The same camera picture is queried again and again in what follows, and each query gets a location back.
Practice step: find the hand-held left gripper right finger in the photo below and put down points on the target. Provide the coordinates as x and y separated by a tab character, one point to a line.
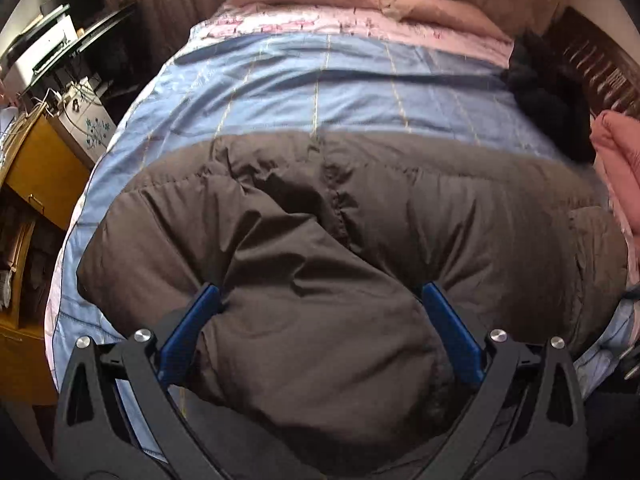
452	326

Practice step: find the wooden shelf unit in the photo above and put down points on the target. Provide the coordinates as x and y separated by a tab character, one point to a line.
20	310

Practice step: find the black desk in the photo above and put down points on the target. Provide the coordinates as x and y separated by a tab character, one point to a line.
115	35

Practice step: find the pink folded quilt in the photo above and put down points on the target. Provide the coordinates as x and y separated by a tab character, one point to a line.
620	175

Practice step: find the black jacket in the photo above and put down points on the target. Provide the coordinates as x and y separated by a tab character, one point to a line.
550	95

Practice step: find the white printer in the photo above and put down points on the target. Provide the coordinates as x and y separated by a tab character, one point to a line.
40	50

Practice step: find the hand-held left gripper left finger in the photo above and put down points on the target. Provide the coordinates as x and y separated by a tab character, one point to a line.
192	321

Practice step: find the bed with printed sheet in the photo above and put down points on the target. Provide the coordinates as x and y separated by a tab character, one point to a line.
325	85

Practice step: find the dark wooden headboard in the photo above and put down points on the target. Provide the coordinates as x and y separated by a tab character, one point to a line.
595	55

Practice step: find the brown puffer jacket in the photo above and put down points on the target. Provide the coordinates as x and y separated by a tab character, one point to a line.
350	240

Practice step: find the yellow cabinet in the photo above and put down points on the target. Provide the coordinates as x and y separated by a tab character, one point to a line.
50	175

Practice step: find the white floral cabinet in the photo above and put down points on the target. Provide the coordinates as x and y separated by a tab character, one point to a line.
87	125

